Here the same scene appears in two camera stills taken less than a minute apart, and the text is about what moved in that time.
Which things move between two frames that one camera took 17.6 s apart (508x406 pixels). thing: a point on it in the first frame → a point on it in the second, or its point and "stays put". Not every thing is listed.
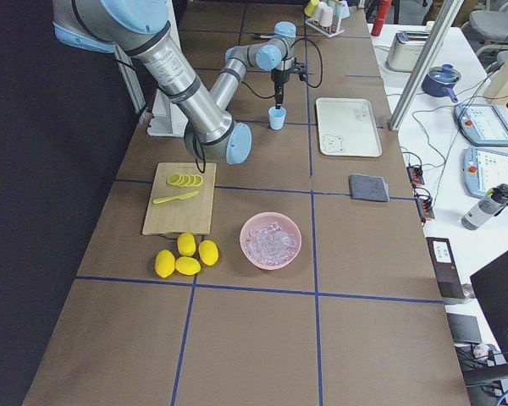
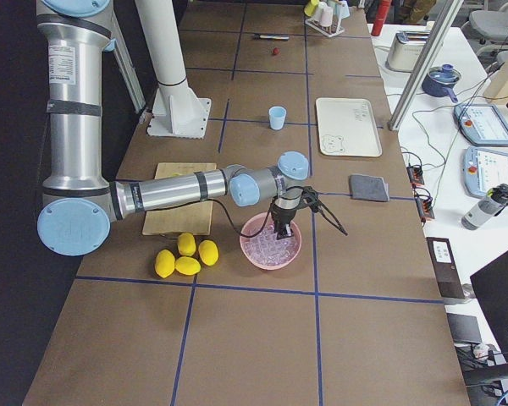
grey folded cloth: (368, 188) stays put
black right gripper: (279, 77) → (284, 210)
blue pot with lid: (438, 81) stays put
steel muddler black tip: (257, 36) stays put
